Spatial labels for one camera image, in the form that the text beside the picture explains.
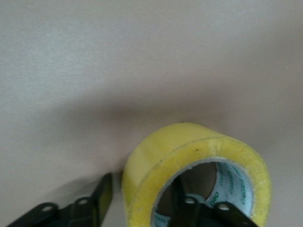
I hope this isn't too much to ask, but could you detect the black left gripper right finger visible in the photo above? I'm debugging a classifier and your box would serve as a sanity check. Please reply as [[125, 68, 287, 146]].
[[170, 174, 259, 227]]

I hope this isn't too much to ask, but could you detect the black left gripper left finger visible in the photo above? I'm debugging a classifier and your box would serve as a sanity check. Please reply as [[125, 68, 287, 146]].
[[6, 172, 113, 227]]

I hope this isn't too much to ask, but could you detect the yellow tape roll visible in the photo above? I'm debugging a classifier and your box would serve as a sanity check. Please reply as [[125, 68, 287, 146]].
[[122, 122, 272, 227]]

